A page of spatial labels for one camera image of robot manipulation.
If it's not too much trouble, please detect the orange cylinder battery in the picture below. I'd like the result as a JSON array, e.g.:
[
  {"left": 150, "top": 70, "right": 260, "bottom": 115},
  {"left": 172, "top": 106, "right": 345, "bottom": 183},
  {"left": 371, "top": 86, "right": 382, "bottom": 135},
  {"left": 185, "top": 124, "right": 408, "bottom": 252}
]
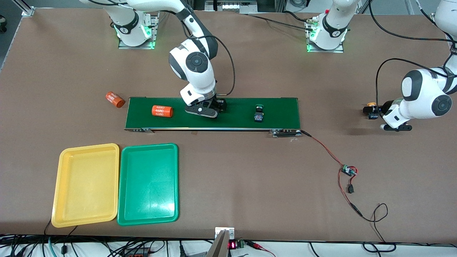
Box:
[
  {"left": 105, "top": 92, "right": 126, "bottom": 109},
  {"left": 152, "top": 105, "right": 174, "bottom": 118}
]

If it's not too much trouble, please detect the green conveyor belt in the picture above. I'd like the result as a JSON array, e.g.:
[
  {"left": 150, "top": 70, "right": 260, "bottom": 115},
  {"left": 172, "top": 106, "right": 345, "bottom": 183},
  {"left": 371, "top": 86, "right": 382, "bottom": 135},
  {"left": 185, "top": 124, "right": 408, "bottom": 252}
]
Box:
[{"left": 124, "top": 96, "right": 302, "bottom": 138}]

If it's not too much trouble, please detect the aluminium rack with lights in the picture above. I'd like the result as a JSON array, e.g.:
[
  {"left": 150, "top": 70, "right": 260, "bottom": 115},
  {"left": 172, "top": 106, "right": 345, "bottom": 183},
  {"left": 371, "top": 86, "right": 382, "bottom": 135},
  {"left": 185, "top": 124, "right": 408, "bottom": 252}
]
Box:
[{"left": 180, "top": 0, "right": 286, "bottom": 15}]

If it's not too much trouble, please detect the green plastic tray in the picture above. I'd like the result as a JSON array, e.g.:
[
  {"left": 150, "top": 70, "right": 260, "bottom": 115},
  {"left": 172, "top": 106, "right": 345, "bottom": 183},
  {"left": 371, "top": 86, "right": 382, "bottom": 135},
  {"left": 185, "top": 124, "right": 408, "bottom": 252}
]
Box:
[{"left": 117, "top": 143, "right": 179, "bottom": 226}]

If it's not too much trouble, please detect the red black clip lead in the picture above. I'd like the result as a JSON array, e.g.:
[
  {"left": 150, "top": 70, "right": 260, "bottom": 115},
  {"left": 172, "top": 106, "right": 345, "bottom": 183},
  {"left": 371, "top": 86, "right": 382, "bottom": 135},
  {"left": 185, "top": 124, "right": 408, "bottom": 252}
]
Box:
[{"left": 246, "top": 241, "right": 276, "bottom": 257}]

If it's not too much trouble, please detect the yellow plastic tray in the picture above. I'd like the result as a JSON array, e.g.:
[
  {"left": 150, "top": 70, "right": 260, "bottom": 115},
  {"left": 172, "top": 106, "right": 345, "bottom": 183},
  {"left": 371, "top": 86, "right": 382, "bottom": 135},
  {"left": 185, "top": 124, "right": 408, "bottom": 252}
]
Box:
[{"left": 51, "top": 143, "right": 120, "bottom": 228}]

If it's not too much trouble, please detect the red black power strip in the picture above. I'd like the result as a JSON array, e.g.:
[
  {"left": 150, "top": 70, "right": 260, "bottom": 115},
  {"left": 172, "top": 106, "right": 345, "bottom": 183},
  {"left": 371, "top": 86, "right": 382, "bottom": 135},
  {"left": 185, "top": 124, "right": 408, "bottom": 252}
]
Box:
[{"left": 123, "top": 248, "right": 150, "bottom": 257}]

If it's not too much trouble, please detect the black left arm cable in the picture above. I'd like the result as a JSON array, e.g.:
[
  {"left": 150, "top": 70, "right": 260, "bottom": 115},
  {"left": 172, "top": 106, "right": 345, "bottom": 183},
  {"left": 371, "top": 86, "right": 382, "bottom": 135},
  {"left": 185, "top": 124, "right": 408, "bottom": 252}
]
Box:
[{"left": 368, "top": 0, "right": 457, "bottom": 107}]

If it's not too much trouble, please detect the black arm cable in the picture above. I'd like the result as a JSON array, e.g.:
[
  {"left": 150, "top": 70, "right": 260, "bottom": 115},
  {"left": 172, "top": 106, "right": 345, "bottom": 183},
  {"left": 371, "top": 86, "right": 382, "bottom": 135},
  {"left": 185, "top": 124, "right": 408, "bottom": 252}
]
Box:
[
  {"left": 205, "top": 34, "right": 236, "bottom": 97},
  {"left": 368, "top": 0, "right": 457, "bottom": 107}
]

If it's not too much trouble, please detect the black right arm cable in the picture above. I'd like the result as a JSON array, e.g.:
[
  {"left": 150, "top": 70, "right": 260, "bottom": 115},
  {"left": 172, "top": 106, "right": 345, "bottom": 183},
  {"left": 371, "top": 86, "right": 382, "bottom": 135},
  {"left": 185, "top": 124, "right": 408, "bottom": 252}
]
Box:
[{"left": 205, "top": 34, "right": 236, "bottom": 97}]

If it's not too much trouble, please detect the red black conveyor wire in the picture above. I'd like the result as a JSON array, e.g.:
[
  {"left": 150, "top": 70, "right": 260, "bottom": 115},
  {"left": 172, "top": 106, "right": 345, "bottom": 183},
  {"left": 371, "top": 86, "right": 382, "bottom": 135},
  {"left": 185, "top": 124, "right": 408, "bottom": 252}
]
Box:
[{"left": 301, "top": 131, "right": 389, "bottom": 243}]

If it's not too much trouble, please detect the black cable across table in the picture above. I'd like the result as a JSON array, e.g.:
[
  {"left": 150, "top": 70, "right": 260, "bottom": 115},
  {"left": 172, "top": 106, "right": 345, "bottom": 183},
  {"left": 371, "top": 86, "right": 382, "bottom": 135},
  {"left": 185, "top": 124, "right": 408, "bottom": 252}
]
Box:
[{"left": 246, "top": 14, "right": 315, "bottom": 32}]

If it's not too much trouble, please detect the grey metal camera mount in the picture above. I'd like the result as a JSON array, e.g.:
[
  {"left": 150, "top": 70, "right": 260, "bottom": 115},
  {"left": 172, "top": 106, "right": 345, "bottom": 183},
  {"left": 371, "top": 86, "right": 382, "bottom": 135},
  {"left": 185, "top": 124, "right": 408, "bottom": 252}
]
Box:
[{"left": 206, "top": 227, "right": 235, "bottom": 257}]

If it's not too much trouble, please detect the black looped cable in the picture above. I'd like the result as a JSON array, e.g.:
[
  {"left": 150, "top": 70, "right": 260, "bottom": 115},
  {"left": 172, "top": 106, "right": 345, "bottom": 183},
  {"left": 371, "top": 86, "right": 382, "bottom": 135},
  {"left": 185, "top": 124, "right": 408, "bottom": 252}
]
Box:
[{"left": 362, "top": 242, "right": 397, "bottom": 253}]

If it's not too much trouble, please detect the aluminium frame profile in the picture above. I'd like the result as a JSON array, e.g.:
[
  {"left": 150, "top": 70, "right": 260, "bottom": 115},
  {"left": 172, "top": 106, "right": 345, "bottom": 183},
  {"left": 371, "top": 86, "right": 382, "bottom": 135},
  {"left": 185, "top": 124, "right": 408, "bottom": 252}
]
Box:
[{"left": 11, "top": 0, "right": 35, "bottom": 17}]

